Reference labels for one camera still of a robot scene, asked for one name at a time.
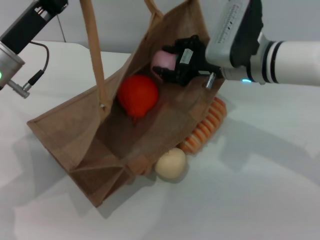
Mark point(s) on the beige round toy fruit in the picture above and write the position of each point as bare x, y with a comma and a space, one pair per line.
171, 163

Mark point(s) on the pink toy peach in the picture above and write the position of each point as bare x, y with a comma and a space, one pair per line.
163, 60

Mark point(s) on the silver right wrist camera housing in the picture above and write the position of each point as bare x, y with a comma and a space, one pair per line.
225, 35

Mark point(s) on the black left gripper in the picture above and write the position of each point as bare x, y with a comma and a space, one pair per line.
27, 25

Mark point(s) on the brown jute handbag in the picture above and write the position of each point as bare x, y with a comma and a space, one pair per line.
75, 130

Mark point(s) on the silver right wrist plug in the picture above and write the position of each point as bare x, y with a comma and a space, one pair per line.
210, 80

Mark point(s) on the orange striped toy bread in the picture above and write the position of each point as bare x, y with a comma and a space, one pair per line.
207, 125

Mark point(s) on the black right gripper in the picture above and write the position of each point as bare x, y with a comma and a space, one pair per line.
195, 62

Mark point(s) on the orange toy fruit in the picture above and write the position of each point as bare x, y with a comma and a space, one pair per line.
137, 96

